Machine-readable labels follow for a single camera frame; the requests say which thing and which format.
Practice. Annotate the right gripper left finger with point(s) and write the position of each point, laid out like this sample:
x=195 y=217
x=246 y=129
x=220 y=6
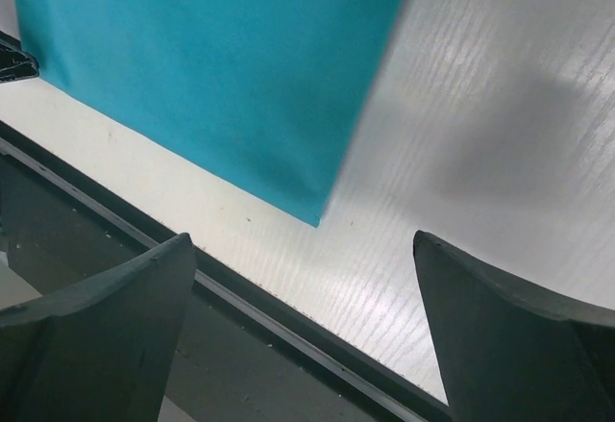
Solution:
x=100 y=349

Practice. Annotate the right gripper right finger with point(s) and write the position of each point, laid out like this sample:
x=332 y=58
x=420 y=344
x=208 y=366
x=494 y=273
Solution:
x=509 y=349

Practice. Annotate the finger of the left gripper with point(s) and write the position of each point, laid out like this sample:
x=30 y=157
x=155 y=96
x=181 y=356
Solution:
x=15 y=63

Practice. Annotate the teal t-shirt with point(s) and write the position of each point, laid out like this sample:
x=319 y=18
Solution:
x=264 y=94

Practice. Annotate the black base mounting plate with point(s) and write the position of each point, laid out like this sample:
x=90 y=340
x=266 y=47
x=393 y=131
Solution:
x=242 y=355

